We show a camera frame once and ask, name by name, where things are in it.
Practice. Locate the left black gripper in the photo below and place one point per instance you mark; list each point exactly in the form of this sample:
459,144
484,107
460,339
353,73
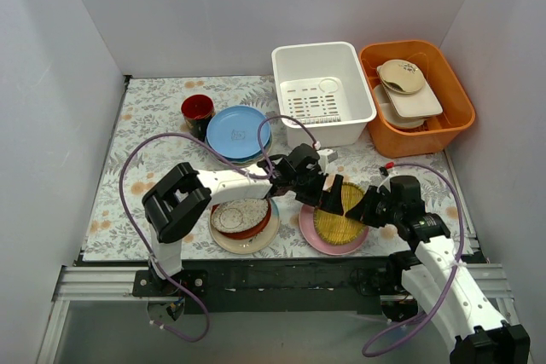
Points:
323,189

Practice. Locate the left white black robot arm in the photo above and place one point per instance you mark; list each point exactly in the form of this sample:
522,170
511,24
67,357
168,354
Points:
175,204

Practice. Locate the stack of plates under blue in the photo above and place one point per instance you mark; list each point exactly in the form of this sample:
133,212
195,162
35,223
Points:
252,159

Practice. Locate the wrist white camera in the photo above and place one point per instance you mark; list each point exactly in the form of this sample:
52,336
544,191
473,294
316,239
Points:
387,174
326,156

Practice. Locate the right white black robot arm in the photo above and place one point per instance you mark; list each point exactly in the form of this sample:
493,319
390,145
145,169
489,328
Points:
432,272

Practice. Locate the red black lacquer cup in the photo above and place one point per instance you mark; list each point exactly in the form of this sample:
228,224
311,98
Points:
198,110

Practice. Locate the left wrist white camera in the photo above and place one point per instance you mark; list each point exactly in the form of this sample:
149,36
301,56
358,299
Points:
326,156

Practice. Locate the rectangular cream dish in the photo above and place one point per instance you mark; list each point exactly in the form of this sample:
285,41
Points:
422,104

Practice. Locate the orange plastic bin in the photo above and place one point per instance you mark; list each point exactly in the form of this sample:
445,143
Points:
438,131

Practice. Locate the aluminium rail frame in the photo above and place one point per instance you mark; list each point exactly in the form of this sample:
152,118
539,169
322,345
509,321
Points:
88,284

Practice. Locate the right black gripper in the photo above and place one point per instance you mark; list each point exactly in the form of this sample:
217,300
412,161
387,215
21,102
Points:
374,204

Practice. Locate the pink plate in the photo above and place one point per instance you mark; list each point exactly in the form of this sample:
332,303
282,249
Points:
307,228

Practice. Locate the cream plate with blue rim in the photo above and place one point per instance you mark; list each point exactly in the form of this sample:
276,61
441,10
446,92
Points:
257,243

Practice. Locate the yellow woven bamboo plate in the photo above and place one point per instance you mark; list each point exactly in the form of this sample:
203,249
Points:
336,229

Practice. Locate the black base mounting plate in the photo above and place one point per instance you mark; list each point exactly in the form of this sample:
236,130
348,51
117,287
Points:
287,285

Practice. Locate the red brown bowl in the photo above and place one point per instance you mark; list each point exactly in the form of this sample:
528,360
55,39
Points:
248,233

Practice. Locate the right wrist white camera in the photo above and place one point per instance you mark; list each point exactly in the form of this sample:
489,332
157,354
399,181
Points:
387,174

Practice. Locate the speckled white plate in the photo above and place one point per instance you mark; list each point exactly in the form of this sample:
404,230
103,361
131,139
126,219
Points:
239,215

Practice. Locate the white plastic bin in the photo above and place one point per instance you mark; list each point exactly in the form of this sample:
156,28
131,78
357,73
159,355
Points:
322,85

